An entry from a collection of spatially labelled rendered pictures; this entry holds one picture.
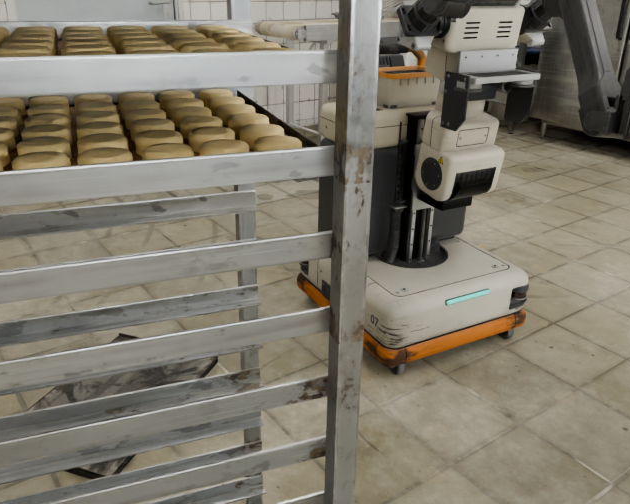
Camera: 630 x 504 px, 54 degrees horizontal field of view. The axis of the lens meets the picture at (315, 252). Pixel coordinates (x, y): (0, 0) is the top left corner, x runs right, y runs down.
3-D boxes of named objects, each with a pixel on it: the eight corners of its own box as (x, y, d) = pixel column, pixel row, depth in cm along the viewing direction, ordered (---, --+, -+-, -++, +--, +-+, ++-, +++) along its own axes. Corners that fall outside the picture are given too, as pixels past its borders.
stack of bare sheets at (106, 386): (108, 485, 160) (107, 476, 159) (-12, 447, 172) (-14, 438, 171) (217, 362, 212) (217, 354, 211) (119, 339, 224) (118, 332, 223)
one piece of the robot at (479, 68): (429, 124, 185) (436, 49, 176) (497, 116, 198) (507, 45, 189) (464, 135, 173) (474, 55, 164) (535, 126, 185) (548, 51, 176)
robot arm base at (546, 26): (540, 7, 192) (511, 7, 187) (559, -10, 185) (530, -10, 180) (549, 32, 191) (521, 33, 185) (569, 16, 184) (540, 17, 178)
